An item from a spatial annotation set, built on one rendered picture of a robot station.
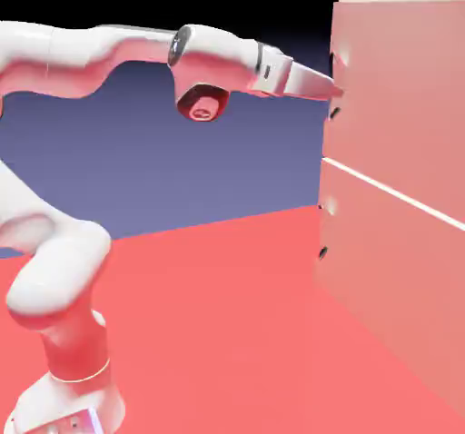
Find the pink cabinet door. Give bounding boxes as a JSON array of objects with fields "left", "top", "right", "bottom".
[
  {"left": 321, "top": 0, "right": 465, "bottom": 231},
  {"left": 312, "top": 158, "right": 465, "bottom": 410}
]

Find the curved shiny door handle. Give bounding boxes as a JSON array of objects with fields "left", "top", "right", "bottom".
[
  {"left": 316, "top": 194, "right": 340, "bottom": 261},
  {"left": 327, "top": 45, "right": 351, "bottom": 121}
]

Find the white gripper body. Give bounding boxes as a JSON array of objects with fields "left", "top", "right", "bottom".
[{"left": 282, "top": 58, "right": 345, "bottom": 102}]

